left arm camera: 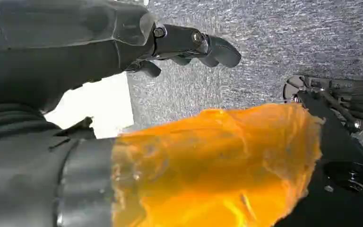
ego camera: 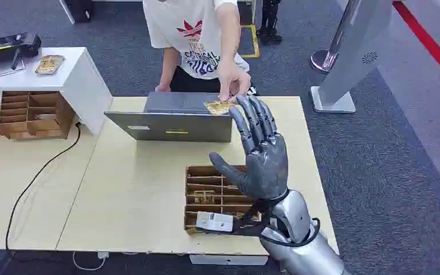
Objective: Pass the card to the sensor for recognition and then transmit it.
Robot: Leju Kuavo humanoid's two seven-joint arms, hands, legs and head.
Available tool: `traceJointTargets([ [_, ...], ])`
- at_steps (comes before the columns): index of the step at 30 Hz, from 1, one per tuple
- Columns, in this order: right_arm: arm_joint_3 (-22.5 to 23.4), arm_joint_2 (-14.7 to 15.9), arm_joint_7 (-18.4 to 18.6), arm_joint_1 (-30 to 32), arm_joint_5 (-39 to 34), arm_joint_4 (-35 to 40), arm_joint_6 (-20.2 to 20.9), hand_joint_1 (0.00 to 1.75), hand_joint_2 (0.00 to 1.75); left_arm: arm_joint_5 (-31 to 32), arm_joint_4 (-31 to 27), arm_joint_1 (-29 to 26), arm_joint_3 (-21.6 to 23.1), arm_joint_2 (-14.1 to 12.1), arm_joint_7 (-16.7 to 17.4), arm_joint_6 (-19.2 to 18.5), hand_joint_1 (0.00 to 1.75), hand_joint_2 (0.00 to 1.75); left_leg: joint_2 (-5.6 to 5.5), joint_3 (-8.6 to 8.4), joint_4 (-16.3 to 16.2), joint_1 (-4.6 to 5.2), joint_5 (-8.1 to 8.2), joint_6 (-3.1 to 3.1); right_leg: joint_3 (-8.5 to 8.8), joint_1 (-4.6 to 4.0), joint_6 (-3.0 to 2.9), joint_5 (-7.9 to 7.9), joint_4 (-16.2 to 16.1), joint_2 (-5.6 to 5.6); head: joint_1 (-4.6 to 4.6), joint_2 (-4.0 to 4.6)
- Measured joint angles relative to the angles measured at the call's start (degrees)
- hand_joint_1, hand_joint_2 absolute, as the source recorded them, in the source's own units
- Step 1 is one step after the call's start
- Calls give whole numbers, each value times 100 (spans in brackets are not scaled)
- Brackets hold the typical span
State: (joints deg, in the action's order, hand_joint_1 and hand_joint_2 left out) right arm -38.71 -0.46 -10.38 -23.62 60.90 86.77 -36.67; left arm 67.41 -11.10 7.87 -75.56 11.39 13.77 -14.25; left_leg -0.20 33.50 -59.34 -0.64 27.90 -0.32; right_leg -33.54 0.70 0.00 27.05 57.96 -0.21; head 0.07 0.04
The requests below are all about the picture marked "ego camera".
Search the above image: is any gold card in sleeve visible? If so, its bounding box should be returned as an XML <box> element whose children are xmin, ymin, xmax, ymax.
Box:
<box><xmin>34</xmin><ymin>54</ymin><xmax>66</xmax><ymax>76</ymax></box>

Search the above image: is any chrome stanchion base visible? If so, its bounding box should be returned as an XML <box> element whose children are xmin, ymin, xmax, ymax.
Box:
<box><xmin>311</xmin><ymin>49</ymin><xmax>339</xmax><ymax>73</ymax></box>

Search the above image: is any black desktop device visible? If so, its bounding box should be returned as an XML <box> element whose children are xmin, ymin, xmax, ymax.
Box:
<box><xmin>0</xmin><ymin>32</ymin><xmax>42</xmax><ymax>70</ymax></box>

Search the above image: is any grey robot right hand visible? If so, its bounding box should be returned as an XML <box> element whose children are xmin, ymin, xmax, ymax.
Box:
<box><xmin>209</xmin><ymin>94</ymin><xmax>289</xmax><ymax>201</ymax></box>

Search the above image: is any black box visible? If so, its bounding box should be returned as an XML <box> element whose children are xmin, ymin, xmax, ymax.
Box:
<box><xmin>60</xmin><ymin>0</ymin><xmax>95</xmax><ymax>25</ymax></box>

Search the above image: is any empty wooden divider box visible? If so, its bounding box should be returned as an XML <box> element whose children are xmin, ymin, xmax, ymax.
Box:
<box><xmin>0</xmin><ymin>91</ymin><xmax>76</xmax><ymax>141</ymax></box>

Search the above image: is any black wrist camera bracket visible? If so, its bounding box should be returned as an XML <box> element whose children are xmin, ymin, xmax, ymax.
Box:
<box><xmin>201</xmin><ymin>200</ymin><xmax>272</xmax><ymax>239</ymax></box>

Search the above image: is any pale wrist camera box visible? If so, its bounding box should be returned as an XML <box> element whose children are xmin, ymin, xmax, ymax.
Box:
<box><xmin>195</xmin><ymin>211</ymin><xmax>234</xmax><ymax>233</ymax></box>

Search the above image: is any clear acrylic stand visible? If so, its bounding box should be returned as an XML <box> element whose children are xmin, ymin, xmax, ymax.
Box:
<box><xmin>0</xmin><ymin>57</ymin><xmax>27</xmax><ymax>78</ymax></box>

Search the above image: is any gold printed card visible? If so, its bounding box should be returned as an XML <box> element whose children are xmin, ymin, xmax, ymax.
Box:
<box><xmin>203</xmin><ymin>100</ymin><xmax>237</xmax><ymax>116</ymax></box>

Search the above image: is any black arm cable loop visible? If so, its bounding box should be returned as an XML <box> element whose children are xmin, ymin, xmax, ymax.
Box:
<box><xmin>260</xmin><ymin>217</ymin><xmax>322</xmax><ymax>248</ymax></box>

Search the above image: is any person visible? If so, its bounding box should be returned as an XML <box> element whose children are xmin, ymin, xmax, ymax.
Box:
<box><xmin>142</xmin><ymin>0</ymin><xmax>260</xmax><ymax>96</ymax></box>

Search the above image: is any person's left hand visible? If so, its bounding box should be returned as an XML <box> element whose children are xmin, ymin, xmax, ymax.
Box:
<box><xmin>216</xmin><ymin>60</ymin><xmax>252</xmax><ymax>103</ymax></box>

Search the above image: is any grey laptop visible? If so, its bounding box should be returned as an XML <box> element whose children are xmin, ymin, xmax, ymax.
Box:
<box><xmin>104</xmin><ymin>92</ymin><xmax>234</xmax><ymax>144</ymax></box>

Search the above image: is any black power cable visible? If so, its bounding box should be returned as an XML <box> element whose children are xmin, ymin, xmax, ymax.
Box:
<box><xmin>5</xmin><ymin>122</ymin><xmax>83</xmax><ymax>260</ymax></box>

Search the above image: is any white cable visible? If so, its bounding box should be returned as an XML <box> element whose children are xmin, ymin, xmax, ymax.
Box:
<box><xmin>72</xmin><ymin>250</ymin><xmax>110</xmax><ymax>273</ymax></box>

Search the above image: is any white cabinet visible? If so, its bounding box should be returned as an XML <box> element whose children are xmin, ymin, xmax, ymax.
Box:
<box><xmin>0</xmin><ymin>47</ymin><xmax>113</xmax><ymax>136</ymax></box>

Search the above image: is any wooden card box with cards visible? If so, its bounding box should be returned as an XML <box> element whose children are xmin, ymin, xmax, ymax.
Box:
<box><xmin>183</xmin><ymin>164</ymin><xmax>263</xmax><ymax>237</ymax></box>

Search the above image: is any silver kiosk stand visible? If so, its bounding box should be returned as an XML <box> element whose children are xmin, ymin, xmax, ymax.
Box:
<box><xmin>310</xmin><ymin>0</ymin><xmax>394</xmax><ymax>114</ymax></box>

